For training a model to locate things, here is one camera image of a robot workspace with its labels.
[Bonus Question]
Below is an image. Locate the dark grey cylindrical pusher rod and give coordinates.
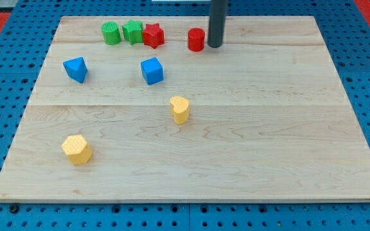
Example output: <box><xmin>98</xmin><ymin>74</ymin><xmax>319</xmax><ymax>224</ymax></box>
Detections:
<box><xmin>207</xmin><ymin>0</ymin><xmax>228</xmax><ymax>48</ymax></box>

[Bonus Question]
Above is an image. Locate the blue cube block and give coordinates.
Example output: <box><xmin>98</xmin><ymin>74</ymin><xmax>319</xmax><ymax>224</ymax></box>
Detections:
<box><xmin>141</xmin><ymin>57</ymin><xmax>164</xmax><ymax>85</ymax></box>

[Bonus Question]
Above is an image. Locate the red cylinder block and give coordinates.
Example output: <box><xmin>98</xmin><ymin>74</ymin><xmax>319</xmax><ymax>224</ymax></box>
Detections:
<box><xmin>188</xmin><ymin>28</ymin><xmax>205</xmax><ymax>52</ymax></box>

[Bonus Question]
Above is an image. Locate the red star block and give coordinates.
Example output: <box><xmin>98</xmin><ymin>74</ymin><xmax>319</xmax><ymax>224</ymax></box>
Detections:
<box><xmin>142</xmin><ymin>23</ymin><xmax>164</xmax><ymax>49</ymax></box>

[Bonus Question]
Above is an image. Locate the green star block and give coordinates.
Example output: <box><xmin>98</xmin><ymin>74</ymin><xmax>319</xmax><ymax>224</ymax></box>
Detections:
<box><xmin>122</xmin><ymin>20</ymin><xmax>143</xmax><ymax>45</ymax></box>

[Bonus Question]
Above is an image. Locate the yellow heart block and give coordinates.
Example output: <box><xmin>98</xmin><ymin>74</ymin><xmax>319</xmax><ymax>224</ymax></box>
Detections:
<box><xmin>170</xmin><ymin>96</ymin><xmax>190</xmax><ymax>124</ymax></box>

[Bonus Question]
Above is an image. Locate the green cylinder block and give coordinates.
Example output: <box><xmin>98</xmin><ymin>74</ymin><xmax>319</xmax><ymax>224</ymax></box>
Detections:
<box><xmin>101</xmin><ymin>21</ymin><xmax>121</xmax><ymax>46</ymax></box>

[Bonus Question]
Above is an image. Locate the light wooden board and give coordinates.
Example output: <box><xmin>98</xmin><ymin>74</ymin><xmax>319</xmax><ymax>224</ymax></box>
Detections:
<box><xmin>0</xmin><ymin>16</ymin><xmax>370</xmax><ymax>203</ymax></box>

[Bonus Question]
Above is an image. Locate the blue triangular prism block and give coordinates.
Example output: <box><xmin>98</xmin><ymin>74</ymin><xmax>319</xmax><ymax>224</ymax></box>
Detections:
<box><xmin>63</xmin><ymin>57</ymin><xmax>88</xmax><ymax>83</ymax></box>

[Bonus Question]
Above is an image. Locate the yellow hexagon block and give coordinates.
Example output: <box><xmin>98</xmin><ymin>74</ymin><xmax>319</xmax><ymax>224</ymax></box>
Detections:
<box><xmin>62</xmin><ymin>135</ymin><xmax>93</xmax><ymax>165</ymax></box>

